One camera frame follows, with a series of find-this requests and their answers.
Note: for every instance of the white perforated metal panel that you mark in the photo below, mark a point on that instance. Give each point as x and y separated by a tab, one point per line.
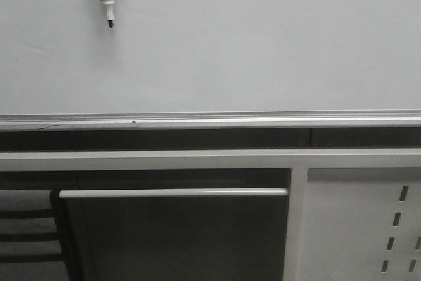
361	224

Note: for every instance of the white whiteboard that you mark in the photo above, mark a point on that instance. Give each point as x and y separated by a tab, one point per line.
162	56

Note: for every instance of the white horizontal bar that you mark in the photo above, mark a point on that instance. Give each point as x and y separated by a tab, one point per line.
182	192

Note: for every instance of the aluminium whiteboard marker tray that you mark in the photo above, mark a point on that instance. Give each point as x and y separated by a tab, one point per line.
213	120

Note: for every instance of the white metal stand frame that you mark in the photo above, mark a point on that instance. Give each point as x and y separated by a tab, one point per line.
299	161

